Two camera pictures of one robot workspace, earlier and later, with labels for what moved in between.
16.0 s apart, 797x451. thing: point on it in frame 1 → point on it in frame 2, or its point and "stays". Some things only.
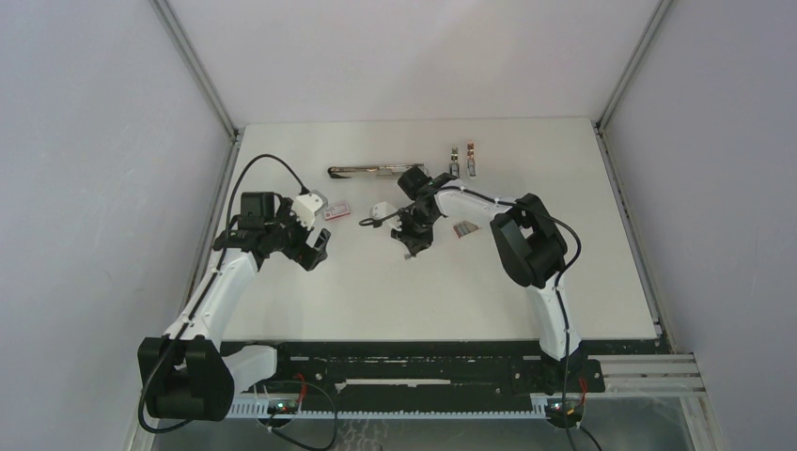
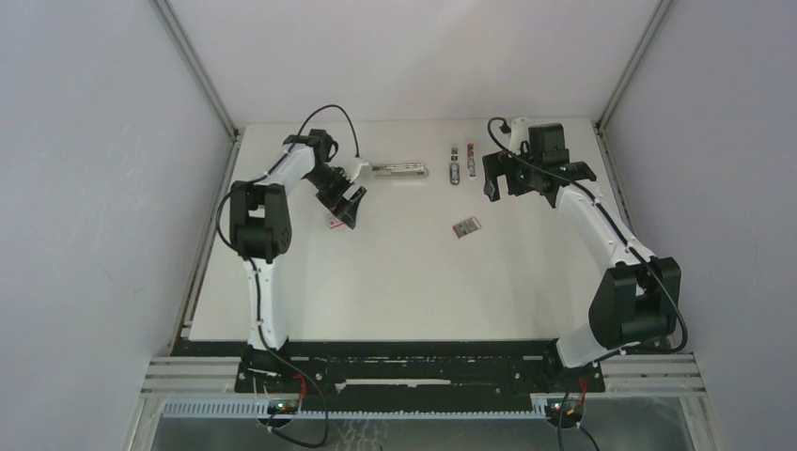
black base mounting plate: x=475 y=367 stays
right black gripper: x=414 y=243 → x=503 y=163
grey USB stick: x=454 y=164 stays
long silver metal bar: x=388 y=170 stays
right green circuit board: x=564 y=412 stays
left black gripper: x=283 y=215 → x=348 y=215
